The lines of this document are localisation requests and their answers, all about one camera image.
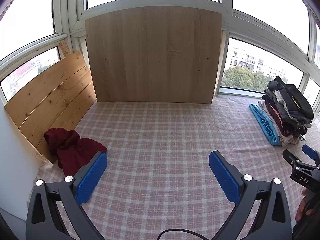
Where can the stack of folded clothes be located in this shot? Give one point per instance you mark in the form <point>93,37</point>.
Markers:
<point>287,110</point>

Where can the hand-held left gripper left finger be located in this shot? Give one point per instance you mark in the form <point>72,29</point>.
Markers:
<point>92,177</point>

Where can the pine plank board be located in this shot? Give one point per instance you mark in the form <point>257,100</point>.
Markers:
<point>50,97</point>

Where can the large light wooden board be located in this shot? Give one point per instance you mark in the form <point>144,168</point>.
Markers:
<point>155,55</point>

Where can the person's right hand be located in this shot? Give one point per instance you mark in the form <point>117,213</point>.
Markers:
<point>301,207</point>

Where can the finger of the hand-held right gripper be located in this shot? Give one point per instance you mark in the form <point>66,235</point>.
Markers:
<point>308,151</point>
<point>290,156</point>

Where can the pink plaid bed sheet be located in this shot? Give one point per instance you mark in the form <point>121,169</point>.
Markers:
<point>160,142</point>

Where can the white window frame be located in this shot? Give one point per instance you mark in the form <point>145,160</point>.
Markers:
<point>155,2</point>

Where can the apartment buildings outside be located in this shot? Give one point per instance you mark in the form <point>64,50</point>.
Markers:
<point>250,60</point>

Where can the narrow wooden strip with holes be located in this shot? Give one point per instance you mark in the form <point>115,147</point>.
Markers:
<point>65,50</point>

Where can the dark red knitted sweater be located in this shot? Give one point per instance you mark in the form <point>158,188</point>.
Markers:
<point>72,152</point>

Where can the green trees outside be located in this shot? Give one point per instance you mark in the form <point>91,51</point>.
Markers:
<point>240,78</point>

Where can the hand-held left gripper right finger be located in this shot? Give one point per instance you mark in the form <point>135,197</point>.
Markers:
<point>223,177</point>

